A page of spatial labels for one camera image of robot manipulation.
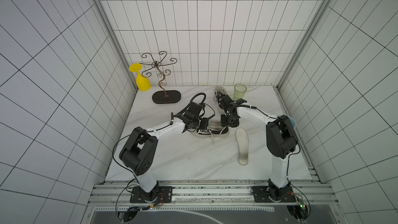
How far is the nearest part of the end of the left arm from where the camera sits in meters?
0.67

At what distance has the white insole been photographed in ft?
2.79

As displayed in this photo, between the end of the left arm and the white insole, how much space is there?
277 millimetres
